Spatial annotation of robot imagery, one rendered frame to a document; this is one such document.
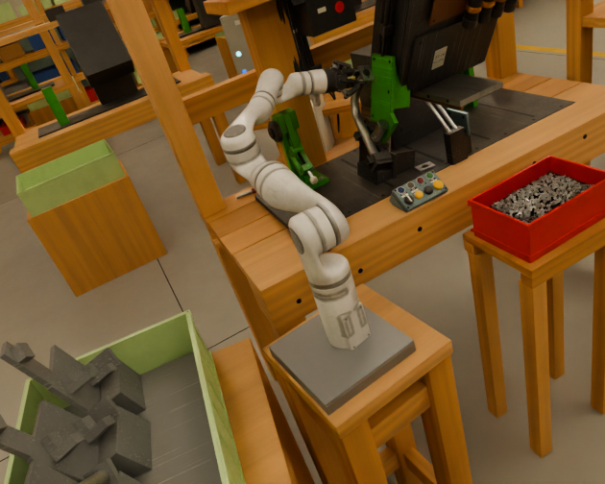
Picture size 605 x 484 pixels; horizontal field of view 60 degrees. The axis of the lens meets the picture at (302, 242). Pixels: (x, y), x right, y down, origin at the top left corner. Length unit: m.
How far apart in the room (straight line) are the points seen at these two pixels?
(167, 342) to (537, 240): 0.97
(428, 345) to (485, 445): 0.92
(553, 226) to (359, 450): 0.74
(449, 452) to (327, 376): 0.44
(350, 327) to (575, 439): 1.15
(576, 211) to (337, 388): 0.79
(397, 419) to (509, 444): 0.88
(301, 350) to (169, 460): 0.36
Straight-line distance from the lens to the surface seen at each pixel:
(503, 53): 2.47
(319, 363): 1.16
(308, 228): 0.99
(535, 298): 1.51
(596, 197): 1.56
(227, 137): 1.33
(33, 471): 1.07
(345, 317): 1.11
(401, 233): 1.55
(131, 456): 1.17
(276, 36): 1.88
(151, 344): 1.37
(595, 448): 2.07
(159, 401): 1.32
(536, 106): 2.11
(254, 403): 1.27
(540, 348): 1.64
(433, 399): 1.27
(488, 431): 2.09
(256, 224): 1.76
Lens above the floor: 1.69
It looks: 31 degrees down
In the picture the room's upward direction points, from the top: 18 degrees counter-clockwise
